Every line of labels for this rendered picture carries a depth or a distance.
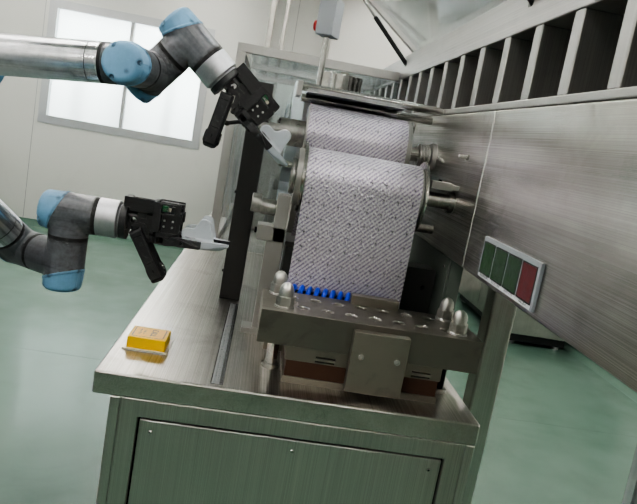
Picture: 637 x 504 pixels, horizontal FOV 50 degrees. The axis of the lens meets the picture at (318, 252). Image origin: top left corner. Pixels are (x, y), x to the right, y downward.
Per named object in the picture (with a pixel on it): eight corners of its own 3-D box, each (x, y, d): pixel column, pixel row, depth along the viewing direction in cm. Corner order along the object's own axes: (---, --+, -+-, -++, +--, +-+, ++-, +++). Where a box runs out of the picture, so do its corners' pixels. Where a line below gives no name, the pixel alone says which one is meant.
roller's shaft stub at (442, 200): (415, 206, 145) (420, 186, 144) (447, 212, 146) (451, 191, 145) (420, 208, 141) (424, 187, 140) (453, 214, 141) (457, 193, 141)
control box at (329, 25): (316, 37, 193) (323, 1, 191) (338, 40, 191) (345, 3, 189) (308, 32, 186) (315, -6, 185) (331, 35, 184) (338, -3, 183)
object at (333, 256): (283, 305, 139) (298, 216, 136) (395, 322, 141) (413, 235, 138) (283, 305, 138) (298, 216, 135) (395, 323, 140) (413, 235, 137)
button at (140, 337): (133, 336, 131) (134, 324, 130) (169, 342, 131) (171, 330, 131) (125, 348, 124) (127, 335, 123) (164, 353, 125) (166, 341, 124)
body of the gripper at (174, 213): (184, 207, 130) (121, 196, 129) (178, 251, 131) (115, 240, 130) (189, 203, 137) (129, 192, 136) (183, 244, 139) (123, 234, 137)
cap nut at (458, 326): (444, 329, 126) (449, 305, 125) (463, 332, 126) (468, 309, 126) (449, 335, 122) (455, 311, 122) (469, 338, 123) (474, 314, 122)
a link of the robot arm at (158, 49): (106, 71, 129) (149, 33, 128) (127, 77, 140) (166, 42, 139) (133, 104, 130) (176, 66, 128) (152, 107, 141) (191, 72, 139)
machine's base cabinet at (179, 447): (196, 366, 374) (219, 213, 360) (311, 383, 380) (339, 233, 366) (47, 829, 126) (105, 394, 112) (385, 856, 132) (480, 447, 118)
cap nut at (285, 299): (274, 302, 123) (278, 278, 122) (294, 305, 123) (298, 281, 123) (274, 307, 119) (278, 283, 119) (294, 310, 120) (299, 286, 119)
